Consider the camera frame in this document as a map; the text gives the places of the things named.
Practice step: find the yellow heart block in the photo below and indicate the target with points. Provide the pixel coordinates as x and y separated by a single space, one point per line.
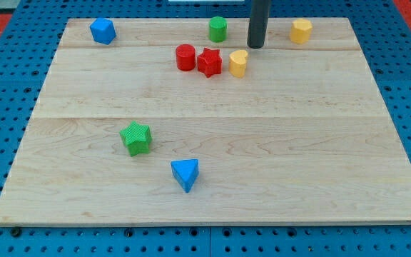
238 63

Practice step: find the light wooden board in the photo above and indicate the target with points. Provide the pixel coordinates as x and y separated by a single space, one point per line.
303 139

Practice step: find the blue triangle block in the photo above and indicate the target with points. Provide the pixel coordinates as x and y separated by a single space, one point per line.
185 172

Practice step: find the red star block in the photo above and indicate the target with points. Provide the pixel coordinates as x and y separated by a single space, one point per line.
210 62

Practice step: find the green star block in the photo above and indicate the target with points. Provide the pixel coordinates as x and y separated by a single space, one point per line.
136 138

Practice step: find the red cylinder block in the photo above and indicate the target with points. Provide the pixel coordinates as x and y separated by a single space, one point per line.
185 57

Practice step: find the green cylinder block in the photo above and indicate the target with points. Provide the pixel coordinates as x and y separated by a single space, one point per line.
217 29

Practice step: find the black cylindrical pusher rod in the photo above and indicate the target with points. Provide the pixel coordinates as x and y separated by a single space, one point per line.
259 14

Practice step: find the yellow hexagon block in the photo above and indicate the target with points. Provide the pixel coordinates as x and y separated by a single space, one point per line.
301 30

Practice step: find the blue cube block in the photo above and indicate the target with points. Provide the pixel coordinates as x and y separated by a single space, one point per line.
103 31

